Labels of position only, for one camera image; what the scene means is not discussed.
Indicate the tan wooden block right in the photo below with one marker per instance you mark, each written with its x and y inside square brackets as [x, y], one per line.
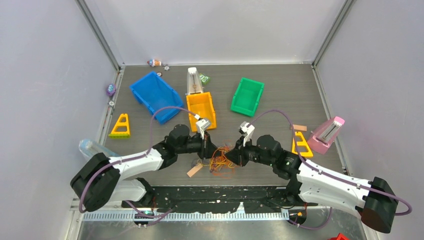
[297, 127]

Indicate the red object bottom edge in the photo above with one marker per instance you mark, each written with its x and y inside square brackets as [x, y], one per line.
[340, 236]

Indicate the purple lotus toy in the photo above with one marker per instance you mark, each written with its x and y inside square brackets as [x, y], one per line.
[111, 90]

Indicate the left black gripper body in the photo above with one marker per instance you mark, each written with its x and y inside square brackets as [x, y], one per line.
[197, 144]

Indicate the yellow triangle block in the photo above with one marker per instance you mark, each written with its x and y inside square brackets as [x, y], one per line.
[299, 142]
[121, 129]

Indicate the yellow triangle block right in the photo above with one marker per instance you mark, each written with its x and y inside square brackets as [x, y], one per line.
[299, 142]

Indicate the tan wooden block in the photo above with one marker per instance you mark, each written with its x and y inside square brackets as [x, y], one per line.
[297, 127]
[194, 170]

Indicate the white metronome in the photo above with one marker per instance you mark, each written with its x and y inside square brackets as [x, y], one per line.
[194, 83]

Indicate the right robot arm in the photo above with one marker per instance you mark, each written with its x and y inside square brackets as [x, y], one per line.
[309, 182]

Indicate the green plastic bin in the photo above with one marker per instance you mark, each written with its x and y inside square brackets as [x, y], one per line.
[247, 96]

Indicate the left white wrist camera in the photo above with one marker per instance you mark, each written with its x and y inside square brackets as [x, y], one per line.
[202, 124]

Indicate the orange plastic bin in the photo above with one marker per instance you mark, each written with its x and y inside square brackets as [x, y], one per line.
[202, 105]

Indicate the green owl toy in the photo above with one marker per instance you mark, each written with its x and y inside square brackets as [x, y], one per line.
[204, 79]

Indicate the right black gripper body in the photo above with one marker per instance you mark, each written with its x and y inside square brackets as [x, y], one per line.
[248, 153]

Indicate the clown figurine toy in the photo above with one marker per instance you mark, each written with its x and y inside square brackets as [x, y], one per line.
[154, 63]

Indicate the blue plastic bin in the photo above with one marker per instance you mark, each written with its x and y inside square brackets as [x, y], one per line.
[157, 96]

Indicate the yellow triangle block left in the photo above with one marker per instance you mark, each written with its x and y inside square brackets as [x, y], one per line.
[121, 129]

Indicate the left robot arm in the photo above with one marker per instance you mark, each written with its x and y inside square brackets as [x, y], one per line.
[113, 179]

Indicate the pink metronome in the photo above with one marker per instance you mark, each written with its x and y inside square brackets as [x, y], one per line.
[323, 136]

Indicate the clear blue plastic bag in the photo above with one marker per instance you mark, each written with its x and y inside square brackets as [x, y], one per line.
[89, 148]

